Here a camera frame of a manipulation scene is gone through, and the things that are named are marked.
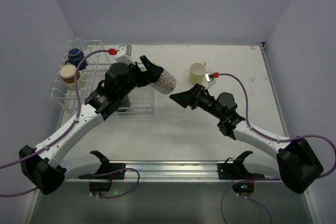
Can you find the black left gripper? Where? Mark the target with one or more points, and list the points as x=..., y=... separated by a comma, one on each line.
x=143, y=73

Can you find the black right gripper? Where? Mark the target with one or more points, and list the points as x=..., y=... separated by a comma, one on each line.
x=196, y=98

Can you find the white patterned orange-inside mug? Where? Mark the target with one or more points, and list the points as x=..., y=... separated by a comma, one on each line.
x=165, y=84

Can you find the pale yellow mug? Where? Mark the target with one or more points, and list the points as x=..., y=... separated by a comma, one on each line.
x=197, y=73

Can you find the dark teal wave mug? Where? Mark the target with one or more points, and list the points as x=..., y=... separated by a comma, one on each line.
x=125, y=104

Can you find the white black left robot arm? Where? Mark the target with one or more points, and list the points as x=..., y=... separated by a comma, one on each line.
x=44, y=164

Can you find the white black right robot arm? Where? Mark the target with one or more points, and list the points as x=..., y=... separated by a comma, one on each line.
x=292, y=162

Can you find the clear glass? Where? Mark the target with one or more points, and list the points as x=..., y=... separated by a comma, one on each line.
x=80, y=43

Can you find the dark blue mug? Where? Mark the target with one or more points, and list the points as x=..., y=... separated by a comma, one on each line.
x=75, y=55

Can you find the cream brown mug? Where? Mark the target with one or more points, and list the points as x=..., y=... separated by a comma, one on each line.
x=68, y=74

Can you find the white wire dish rack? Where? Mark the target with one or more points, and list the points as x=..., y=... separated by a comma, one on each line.
x=142, y=99

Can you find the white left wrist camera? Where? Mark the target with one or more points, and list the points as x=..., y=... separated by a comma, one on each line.
x=124, y=54

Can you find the aluminium mounting rail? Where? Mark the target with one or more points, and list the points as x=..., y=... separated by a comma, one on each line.
x=167, y=171

